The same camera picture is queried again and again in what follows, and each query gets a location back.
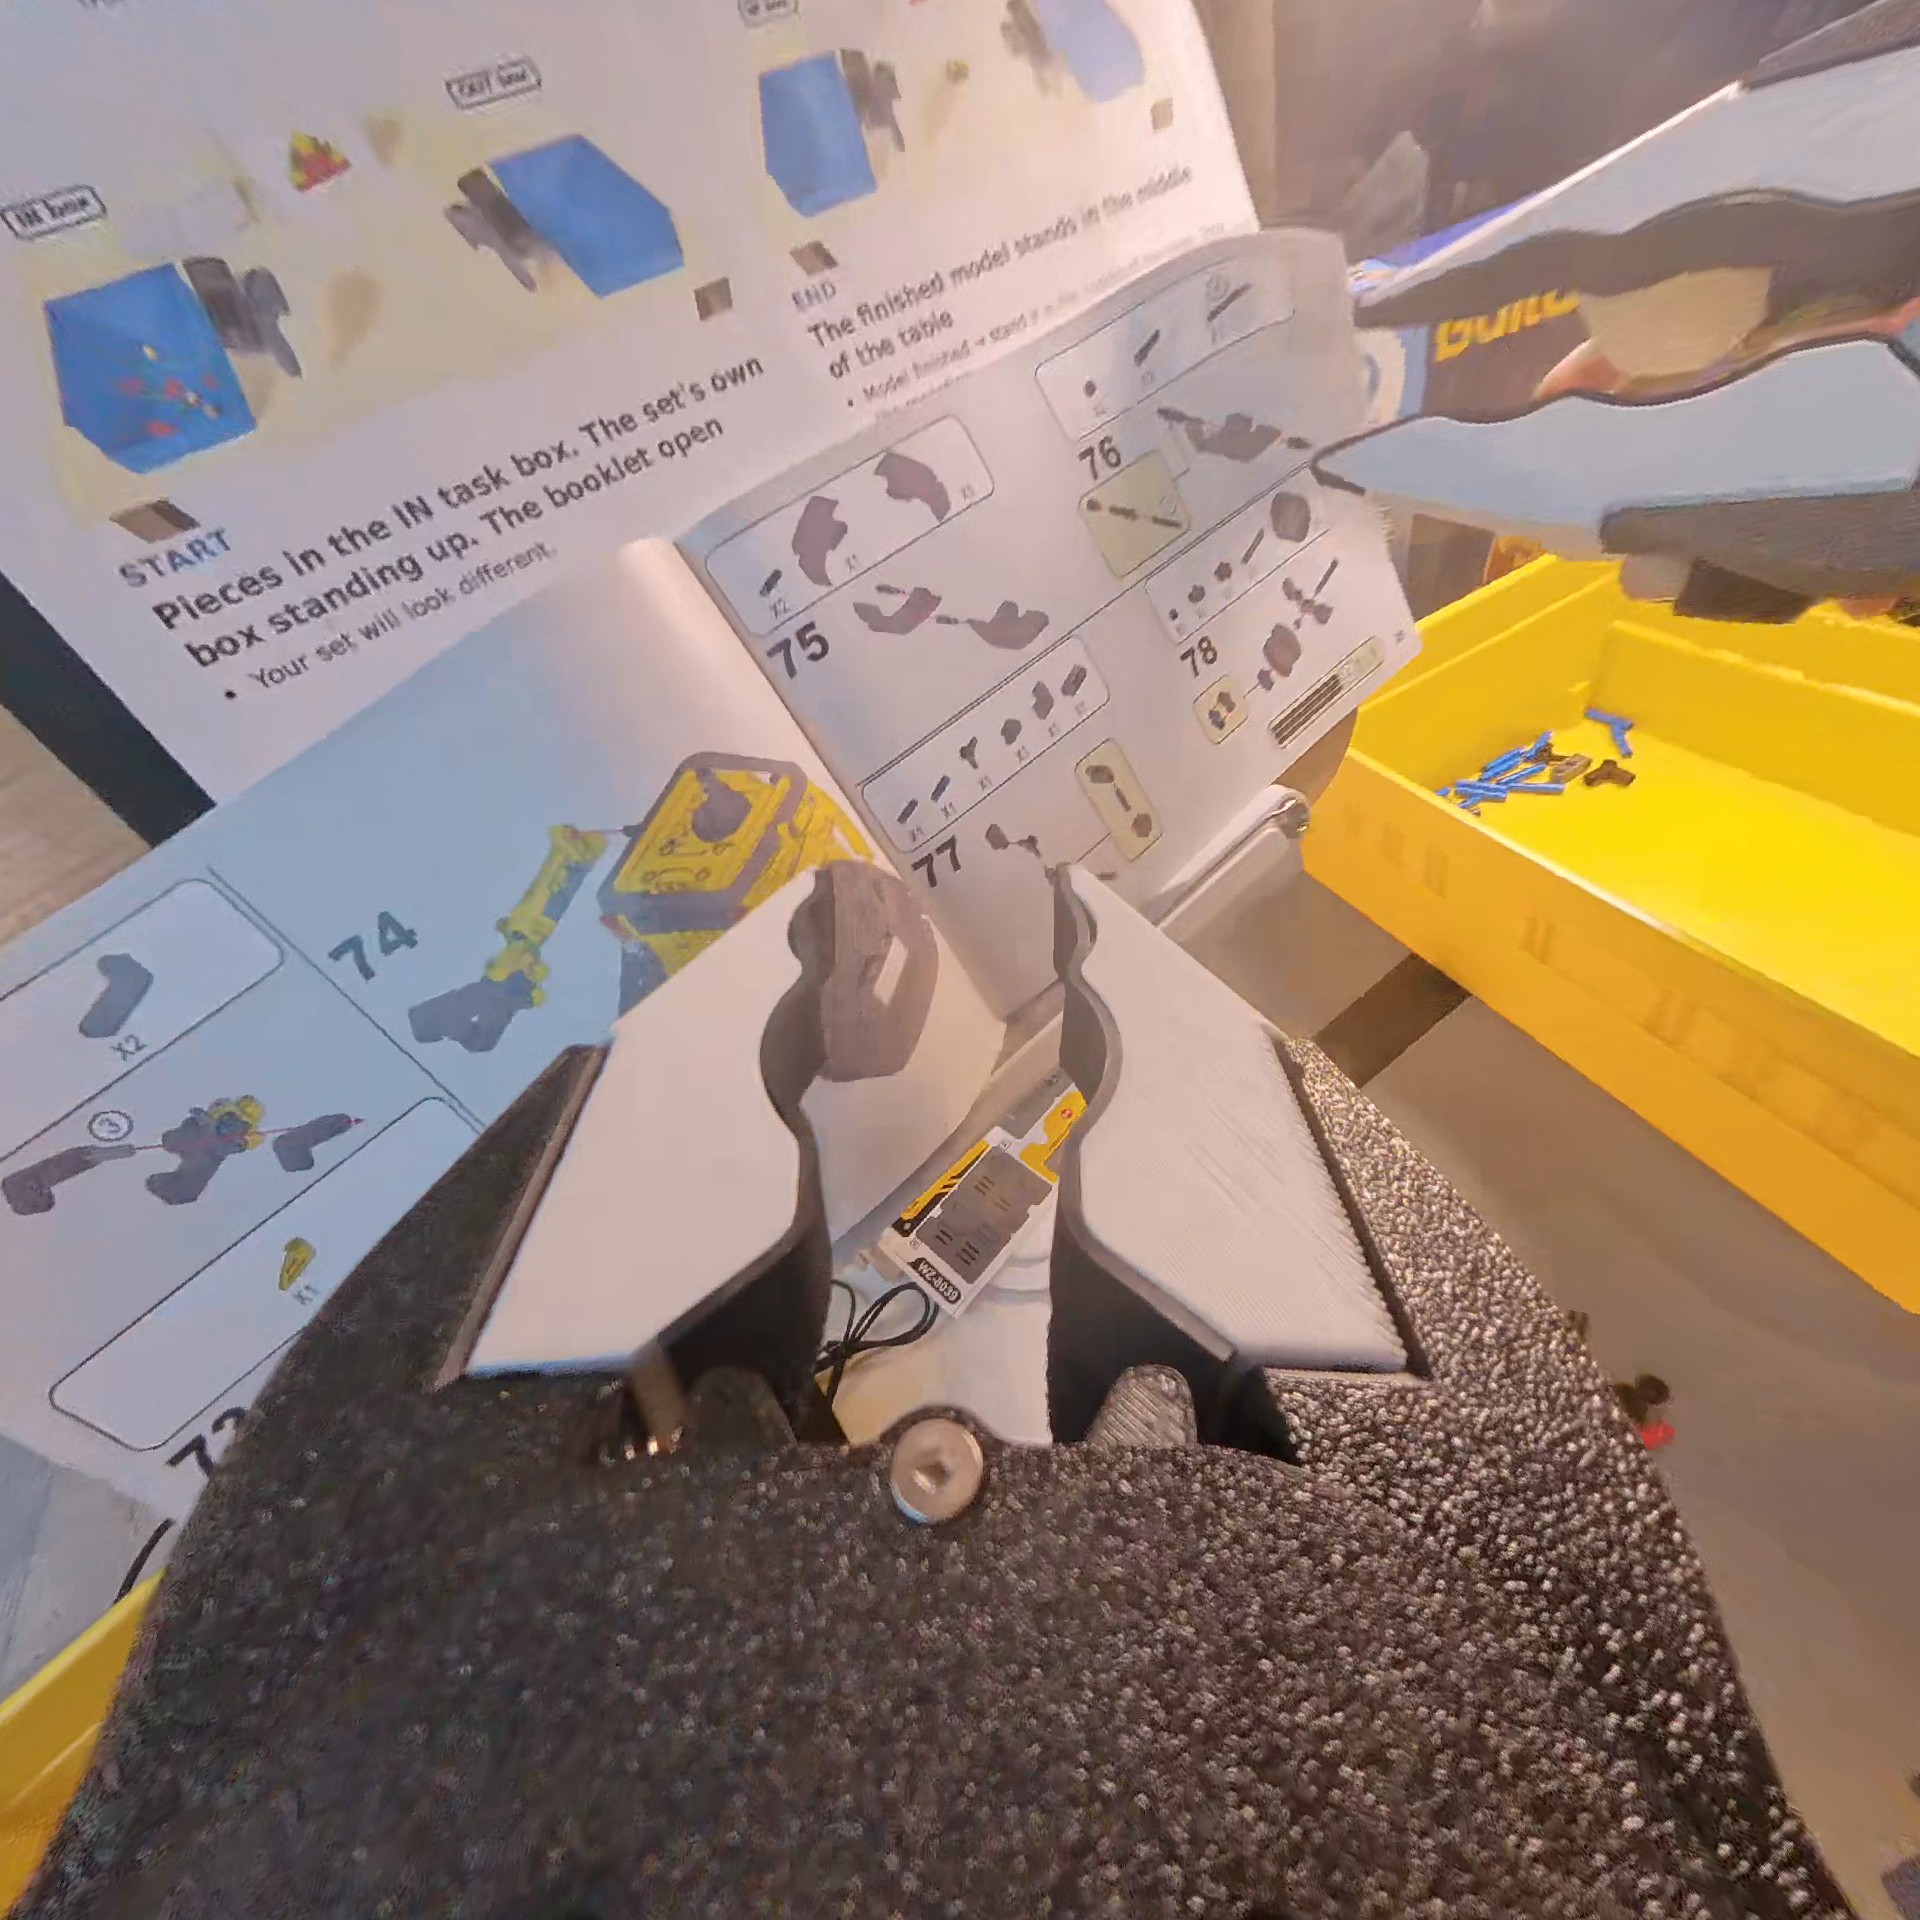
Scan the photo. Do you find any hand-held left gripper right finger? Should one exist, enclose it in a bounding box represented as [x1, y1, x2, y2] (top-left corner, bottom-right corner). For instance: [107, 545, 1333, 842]
[1046, 864, 1415, 1450]

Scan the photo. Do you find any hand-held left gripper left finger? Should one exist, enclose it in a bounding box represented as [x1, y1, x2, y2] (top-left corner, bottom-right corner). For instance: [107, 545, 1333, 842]
[461, 870, 841, 1450]

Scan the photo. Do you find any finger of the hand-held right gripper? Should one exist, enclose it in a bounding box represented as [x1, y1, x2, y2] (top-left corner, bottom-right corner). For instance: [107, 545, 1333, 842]
[1345, 32, 1920, 332]
[1313, 332, 1920, 559]

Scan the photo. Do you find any instruction booklet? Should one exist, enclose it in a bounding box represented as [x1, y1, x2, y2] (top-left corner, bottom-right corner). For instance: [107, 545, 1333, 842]
[0, 223, 1420, 1517]

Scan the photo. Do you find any white printed task sheet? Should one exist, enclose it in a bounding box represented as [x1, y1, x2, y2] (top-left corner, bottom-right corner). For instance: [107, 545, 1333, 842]
[0, 0, 1266, 804]

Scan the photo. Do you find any blue toy set box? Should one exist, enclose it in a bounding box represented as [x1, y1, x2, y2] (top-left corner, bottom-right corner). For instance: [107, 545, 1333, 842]
[1345, 223, 1592, 422]

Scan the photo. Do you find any yellow black printed leaflet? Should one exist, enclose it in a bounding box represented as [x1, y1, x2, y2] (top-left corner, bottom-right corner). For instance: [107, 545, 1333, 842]
[881, 1091, 1089, 1321]

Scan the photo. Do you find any white booklet stand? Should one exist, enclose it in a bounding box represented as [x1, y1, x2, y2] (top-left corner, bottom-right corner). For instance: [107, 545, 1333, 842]
[815, 785, 1313, 1450]

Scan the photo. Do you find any cluster of small blue pins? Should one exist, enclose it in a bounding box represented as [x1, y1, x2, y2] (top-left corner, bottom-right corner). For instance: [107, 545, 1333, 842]
[1436, 703, 1639, 815]

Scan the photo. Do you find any yellow plastic bin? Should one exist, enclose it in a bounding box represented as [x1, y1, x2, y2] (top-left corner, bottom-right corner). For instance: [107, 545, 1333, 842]
[1302, 551, 1920, 1313]
[0, 1573, 159, 1870]

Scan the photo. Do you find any black cable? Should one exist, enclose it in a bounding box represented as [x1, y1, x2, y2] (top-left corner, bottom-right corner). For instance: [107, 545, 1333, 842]
[814, 1273, 939, 1390]

